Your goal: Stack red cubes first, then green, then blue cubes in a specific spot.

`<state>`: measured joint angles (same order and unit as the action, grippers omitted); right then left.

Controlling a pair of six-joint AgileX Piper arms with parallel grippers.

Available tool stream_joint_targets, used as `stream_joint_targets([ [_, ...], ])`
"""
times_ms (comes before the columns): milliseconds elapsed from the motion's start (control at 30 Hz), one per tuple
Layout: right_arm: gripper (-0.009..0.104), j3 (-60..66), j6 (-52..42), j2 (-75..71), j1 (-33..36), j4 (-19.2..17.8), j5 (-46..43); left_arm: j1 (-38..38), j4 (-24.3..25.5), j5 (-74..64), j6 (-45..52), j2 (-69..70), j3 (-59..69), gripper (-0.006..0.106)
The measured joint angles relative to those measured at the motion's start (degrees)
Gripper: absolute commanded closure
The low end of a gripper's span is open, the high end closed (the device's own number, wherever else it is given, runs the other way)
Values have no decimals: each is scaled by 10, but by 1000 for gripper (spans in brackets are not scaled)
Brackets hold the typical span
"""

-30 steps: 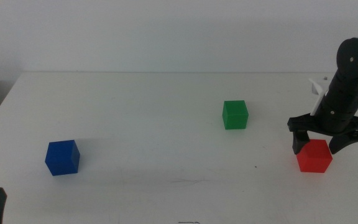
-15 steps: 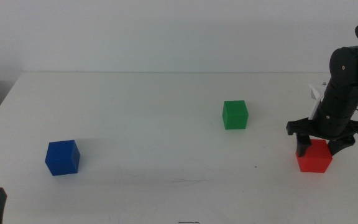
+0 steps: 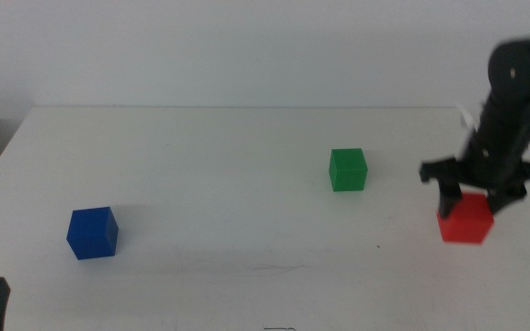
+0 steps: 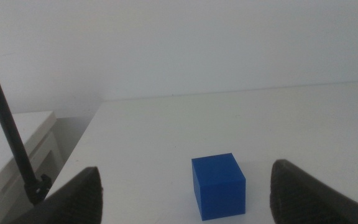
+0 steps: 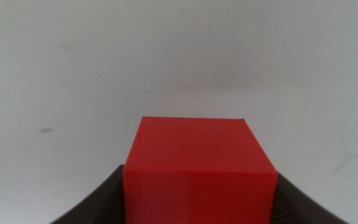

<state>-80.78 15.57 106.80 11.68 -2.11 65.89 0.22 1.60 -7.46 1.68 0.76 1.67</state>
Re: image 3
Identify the red cube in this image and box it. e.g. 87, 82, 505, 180
436, 192, 496, 245

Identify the green cube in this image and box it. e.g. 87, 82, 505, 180
328, 147, 369, 193

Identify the blue cube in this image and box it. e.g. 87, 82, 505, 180
65, 206, 120, 261

